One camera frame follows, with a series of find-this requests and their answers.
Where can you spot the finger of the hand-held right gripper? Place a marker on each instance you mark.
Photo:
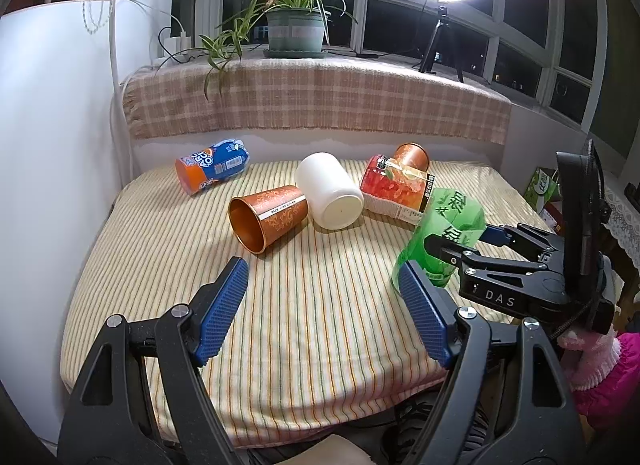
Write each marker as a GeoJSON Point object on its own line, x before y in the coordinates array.
{"type": "Point", "coordinates": [495, 235]}
{"type": "Point", "coordinates": [467, 261]}

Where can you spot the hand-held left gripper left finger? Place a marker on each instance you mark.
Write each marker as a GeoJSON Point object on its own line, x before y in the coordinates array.
{"type": "Point", "coordinates": [222, 312]}

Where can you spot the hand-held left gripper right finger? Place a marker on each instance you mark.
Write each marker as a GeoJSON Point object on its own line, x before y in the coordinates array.
{"type": "Point", "coordinates": [422, 312]}

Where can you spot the green paper cup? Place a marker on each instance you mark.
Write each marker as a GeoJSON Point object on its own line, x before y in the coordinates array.
{"type": "Point", "coordinates": [450, 217]}

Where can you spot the person's right forearm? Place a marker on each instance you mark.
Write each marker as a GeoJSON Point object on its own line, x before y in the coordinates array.
{"type": "Point", "coordinates": [615, 375]}

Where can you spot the copper patterned metal cup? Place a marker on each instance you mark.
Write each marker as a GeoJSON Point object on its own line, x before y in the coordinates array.
{"type": "Point", "coordinates": [280, 210]}
{"type": "Point", "coordinates": [412, 155]}

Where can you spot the orange and blue snack cup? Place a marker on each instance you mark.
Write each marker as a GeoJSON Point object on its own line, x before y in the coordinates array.
{"type": "Point", "coordinates": [215, 165]}

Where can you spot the white plastic cup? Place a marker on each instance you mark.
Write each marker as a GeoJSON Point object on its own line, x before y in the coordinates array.
{"type": "Point", "coordinates": [325, 185]}

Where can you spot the white lace cloth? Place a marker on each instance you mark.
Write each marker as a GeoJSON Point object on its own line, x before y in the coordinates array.
{"type": "Point", "coordinates": [622, 225]}

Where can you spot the green cardboard box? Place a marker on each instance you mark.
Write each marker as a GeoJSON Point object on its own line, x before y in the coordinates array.
{"type": "Point", "coordinates": [542, 187]}

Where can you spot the striped table cloth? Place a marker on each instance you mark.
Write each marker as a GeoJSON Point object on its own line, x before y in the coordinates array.
{"type": "Point", "coordinates": [310, 315]}

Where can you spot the dark shoe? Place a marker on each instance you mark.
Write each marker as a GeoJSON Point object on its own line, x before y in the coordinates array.
{"type": "Point", "coordinates": [415, 417]}

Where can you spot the black tripod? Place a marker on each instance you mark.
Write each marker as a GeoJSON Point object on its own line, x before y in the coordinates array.
{"type": "Point", "coordinates": [440, 35]}

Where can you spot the plaid fringed cloth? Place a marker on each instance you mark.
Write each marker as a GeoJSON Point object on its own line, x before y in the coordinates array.
{"type": "Point", "coordinates": [320, 95]}

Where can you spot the green plant saucer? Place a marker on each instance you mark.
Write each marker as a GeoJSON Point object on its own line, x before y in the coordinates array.
{"type": "Point", "coordinates": [295, 53]}

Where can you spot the white power adapter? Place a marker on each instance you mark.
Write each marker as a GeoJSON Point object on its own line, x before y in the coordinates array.
{"type": "Point", "coordinates": [176, 42]}

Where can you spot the potted spider plant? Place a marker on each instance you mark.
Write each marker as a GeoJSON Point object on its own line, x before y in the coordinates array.
{"type": "Point", "coordinates": [295, 30]}

